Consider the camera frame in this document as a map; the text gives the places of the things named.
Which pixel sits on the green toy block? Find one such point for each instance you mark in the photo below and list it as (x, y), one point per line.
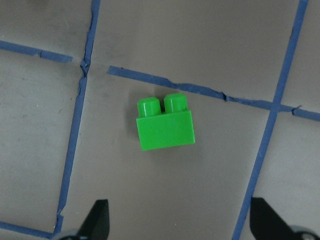
(159, 129)

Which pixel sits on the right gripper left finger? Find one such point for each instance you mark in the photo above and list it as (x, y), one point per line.
(96, 225)

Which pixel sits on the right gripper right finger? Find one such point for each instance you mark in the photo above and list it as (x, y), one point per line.
(266, 224)

